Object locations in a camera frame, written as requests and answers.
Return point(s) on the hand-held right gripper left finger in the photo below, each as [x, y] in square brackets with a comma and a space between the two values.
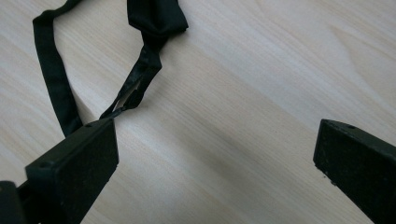
[74, 168]

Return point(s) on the black bow tie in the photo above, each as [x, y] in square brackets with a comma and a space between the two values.
[155, 18]

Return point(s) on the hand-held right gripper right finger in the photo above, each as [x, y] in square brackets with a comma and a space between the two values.
[358, 161]

